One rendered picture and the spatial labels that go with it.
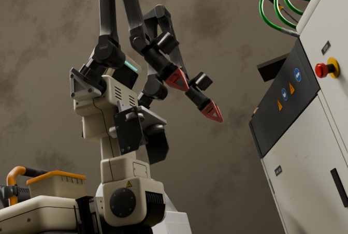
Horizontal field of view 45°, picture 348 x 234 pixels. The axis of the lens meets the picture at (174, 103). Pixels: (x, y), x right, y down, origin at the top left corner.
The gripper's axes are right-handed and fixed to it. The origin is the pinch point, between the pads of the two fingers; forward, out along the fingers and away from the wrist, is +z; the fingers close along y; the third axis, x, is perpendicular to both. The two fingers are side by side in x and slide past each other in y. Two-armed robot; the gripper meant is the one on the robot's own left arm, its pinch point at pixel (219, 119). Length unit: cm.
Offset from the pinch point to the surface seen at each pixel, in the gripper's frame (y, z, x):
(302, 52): -57, 25, -29
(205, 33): 192, -143, -48
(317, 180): -38, 49, -8
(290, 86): -44, 25, -23
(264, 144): -4.8, 22.4, -5.1
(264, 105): -18.9, 16.0, -15.2
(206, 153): 192, -57, 33
